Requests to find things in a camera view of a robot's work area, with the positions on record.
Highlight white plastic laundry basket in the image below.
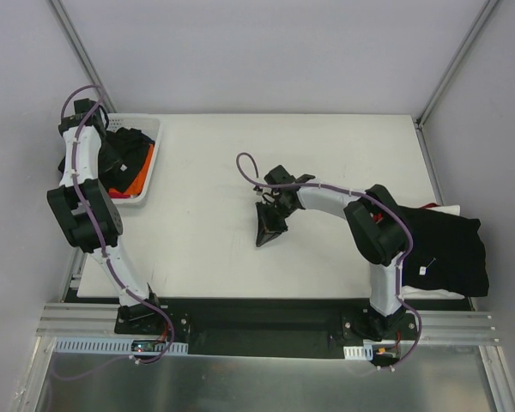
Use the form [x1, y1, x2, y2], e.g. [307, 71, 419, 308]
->
[99, 113, 164, 207]

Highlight black t shirt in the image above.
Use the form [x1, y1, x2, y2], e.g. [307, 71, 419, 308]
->
[54, 126, 155, 197]
[402, 207, 489, 297]

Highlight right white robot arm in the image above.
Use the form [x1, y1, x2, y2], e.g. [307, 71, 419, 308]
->
[256, 165, 412, 342]

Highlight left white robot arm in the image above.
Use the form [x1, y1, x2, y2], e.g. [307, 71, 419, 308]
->
[46, 98, 165, 334]

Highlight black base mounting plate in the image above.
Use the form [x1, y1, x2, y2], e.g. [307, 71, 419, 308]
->
[114, 298, 418, 360]

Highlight orange t shirt in basket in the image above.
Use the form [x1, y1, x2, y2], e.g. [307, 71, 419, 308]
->
[108, 145, 155, 198]

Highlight right white cable duct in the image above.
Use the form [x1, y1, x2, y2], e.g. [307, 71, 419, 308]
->
[343, 344, 373, 361]

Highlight white cable duct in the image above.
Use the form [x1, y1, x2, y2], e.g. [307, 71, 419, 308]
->
[54, 337, 189, 356]
[343, 344, 373, 361]

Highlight left white cable duct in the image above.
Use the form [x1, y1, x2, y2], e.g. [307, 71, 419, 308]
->
[54, 337, 189, 356]

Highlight right aluminium corner post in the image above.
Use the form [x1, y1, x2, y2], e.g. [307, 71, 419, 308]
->
[415, 0, 502, 130]

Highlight aluminium corner post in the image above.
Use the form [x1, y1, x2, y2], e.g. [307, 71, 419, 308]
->
[47, 0, 117, 113]
[415, 0, 502, 130]

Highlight left aluminium corner post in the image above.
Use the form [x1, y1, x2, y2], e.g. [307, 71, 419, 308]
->
[47, 0, 117, 113]

